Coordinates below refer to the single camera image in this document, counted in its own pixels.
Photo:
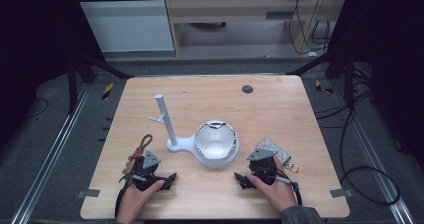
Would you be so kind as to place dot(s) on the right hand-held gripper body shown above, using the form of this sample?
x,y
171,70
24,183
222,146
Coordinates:
x,y
263,167

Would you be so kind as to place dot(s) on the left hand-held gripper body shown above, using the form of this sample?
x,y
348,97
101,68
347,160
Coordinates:
x,y
146,170

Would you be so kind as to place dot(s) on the grey quilted pouch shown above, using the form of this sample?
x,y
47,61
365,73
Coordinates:
x,y
282,155

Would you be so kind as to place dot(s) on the white branched stand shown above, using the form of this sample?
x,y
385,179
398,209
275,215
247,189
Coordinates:
x,y
170,130

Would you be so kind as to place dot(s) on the person's left hand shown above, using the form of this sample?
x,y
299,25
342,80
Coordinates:
x,y
135,200

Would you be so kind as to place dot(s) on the person's right hand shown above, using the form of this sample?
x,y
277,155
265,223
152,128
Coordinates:
x,y
275,194

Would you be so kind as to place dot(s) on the dark round table grommet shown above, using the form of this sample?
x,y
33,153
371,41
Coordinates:
x,y
247,89

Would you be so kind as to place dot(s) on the yellow and black tape strip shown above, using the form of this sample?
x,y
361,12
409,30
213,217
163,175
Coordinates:
x,y
107,91
322,88

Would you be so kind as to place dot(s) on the black metal stand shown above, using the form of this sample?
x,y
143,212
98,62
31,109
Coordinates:
x,y
349,80
71,84

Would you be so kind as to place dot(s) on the white cabinet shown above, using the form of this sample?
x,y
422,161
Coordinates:
x,y
126,27

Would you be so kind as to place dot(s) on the light wooden desk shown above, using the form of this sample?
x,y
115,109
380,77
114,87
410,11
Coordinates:
x,y
233,14

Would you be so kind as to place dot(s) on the black curtain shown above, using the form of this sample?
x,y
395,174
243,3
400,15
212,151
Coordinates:
x,y
393,50
30,50

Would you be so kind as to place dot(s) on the grey table bracket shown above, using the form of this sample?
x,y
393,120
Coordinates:
x,y
340,193
88,193

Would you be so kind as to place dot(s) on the metal floor rail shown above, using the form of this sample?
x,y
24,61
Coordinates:
x,y
50,154
373,157

